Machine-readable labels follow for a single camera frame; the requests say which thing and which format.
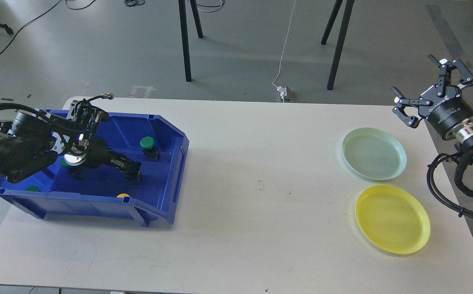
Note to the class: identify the light green plate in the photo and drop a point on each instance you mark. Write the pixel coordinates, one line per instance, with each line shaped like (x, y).
(373, 154)

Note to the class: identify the green button bottom left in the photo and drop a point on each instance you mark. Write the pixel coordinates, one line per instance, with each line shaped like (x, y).
(32, 188)

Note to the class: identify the blue plastic bin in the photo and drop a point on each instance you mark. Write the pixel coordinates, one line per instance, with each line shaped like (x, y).
(159, 146)

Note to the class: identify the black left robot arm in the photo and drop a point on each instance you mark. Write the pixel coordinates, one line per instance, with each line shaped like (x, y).
(36, 139)

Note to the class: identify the right black tripod legs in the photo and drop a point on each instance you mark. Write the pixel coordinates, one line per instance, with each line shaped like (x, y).
(347, 13)

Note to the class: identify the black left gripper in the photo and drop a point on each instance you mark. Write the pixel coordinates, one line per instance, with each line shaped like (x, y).
(99, 154)

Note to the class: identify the yellow plate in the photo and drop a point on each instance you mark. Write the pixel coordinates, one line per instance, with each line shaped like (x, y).
(392, 219)

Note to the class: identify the green push button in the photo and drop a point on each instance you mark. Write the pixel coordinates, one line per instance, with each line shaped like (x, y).
(77, 172)
(149, 148)

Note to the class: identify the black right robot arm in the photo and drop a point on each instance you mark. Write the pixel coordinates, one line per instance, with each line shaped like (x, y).
(451, 73)

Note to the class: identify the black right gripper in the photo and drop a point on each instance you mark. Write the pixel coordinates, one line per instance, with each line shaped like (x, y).
(451, 112)

